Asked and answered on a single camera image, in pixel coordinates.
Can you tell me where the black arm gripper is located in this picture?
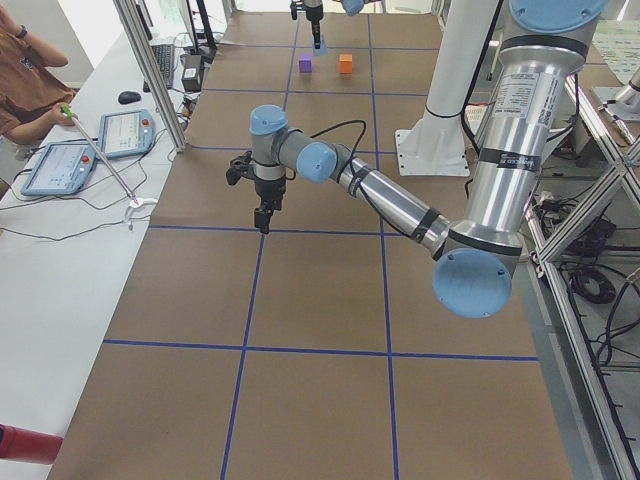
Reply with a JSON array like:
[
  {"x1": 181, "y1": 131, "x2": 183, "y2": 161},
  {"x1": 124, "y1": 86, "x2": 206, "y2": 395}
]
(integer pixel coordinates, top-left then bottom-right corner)
[{"x1": 305, "y1": 4, "x2": 323, "y2": 48}]

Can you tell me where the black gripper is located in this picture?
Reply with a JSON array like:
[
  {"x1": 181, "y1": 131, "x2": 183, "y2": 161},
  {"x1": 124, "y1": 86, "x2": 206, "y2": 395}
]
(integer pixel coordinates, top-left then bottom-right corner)
[{"x1": 254, "y1": 177, "x2": 286, "y2": 234}]

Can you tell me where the light blue foam block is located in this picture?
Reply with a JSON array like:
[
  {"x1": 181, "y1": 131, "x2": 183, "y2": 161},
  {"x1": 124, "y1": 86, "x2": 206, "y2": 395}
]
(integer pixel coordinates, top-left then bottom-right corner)
[{"x1": 313, "y1": 36, "x2": 327, "y2": 56}]

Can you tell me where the purple foam block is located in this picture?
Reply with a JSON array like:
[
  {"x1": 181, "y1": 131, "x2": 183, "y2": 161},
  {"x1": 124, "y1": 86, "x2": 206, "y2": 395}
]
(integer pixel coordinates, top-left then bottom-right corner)
[{"x1": 298, "y1": 53, "x2": 313, "y2": 74}]

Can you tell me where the orange foam block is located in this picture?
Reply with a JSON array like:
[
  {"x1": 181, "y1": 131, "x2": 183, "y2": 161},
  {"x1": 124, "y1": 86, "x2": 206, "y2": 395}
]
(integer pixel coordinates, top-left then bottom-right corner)
[{"x1": 338, "y1": 53, "x2": 353, "y2": 75}]

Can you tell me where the black power adapter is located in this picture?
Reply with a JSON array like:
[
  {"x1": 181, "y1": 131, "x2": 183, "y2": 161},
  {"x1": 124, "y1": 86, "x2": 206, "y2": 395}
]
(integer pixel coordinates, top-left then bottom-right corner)
[{"x1": 181, "y1": 55, "x2": 204, "y2": 92}]

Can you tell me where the long metal reach stick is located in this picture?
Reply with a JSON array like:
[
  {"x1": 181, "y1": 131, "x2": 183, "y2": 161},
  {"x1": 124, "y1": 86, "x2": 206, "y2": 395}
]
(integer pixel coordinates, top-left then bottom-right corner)
[{"x1": 60, "y1": 103, "x2": 158, "y2": 231}]

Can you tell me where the brown paper table mat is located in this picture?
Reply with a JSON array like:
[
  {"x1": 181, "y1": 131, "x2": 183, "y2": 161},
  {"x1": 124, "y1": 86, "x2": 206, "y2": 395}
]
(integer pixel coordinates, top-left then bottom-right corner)
[{"x1": 50, "y1": 13, "x2": 572, "y2": 479}]

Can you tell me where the black keyboard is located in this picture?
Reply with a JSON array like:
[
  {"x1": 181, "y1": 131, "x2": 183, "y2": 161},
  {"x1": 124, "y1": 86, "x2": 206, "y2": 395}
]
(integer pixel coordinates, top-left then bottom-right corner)
[{"x1": 151, "y1": 44, "x2": 175, "y2": 89}]

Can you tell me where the far blue teach pendant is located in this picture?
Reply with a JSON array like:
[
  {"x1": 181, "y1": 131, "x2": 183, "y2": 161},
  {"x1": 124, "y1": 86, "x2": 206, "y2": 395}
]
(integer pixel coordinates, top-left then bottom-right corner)
[{"x1": 97, "y1": 109, "x2": 155, "y2": 159}]

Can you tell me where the blue teach pendant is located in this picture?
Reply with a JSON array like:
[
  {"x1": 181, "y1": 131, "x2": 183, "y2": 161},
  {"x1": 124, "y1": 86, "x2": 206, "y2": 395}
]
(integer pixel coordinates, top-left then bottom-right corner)
[
  {"x1": 21, "y1": 142, "x2": 96, "y2": 196},
  {"x1": 97, "y1": 109, "x2": 155, "y2": 159}
]

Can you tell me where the black computer mouse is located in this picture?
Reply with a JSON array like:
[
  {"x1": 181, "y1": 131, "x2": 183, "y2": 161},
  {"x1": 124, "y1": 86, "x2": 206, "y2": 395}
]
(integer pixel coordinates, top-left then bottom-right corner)
[{"x1": 117, "y1": 91, "x2": 141, "y2": 105}]

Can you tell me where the near blue teach pendant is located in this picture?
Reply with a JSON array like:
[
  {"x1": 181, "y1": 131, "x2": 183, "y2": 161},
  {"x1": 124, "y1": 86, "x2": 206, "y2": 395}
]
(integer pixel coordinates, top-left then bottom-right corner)
[{"x1": 21, "y1": 142, "x2": 96, "y2": 196}]

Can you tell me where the person in brown shirt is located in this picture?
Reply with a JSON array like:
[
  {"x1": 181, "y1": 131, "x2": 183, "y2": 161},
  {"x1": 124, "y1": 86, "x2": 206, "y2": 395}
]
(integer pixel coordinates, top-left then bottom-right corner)
[{"x1": 1, "y1": 7, "x2": 75, "y2": 145}]

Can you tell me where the red cylinder object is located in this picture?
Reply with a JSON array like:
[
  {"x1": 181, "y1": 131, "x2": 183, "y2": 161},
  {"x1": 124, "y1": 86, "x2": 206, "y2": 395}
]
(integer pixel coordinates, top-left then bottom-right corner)
[{"x1": 0, "y1": 425, "x2": 63, "y2": 465}]

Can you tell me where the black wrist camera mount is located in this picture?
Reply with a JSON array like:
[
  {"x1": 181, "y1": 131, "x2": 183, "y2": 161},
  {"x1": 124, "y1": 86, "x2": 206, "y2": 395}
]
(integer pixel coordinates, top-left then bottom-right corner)
[{"x1": 225, "y1": 150, "x2": 255, "y2": 186}]

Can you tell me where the black camera cable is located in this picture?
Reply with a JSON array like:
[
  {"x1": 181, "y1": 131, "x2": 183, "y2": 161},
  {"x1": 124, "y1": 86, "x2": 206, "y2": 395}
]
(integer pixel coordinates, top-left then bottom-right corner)
[{"x1": 309, "y1": 119, "x2": 369, "y2": 166}]

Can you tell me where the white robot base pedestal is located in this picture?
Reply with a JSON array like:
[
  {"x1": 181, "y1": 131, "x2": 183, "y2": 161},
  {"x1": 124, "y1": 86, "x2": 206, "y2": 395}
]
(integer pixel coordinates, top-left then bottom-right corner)
[{"x1": 395, "y1": 0, "x2": 501, "y2": 177}]

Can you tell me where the aluminium frame post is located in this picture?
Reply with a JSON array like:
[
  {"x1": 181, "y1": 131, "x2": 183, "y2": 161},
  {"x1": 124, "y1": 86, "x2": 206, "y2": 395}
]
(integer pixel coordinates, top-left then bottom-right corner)
[{"x1": 113, "y1": 0, "x2": 186, "y2": 153}]

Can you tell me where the black cable bundle floor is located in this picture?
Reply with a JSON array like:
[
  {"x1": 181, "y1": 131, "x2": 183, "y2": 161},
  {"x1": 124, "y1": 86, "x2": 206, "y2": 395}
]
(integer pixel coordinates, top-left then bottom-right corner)
[{"x1": 560, "y1": 213, "x2": 639, "y2": 368}]

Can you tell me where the aluminium frame rail right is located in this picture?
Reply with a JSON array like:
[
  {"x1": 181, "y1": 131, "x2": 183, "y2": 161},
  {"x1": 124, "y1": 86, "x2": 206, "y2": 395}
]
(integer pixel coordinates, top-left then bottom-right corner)
[{"x1": 525, "y1": 65, "x2": 639, "y2": 479}]

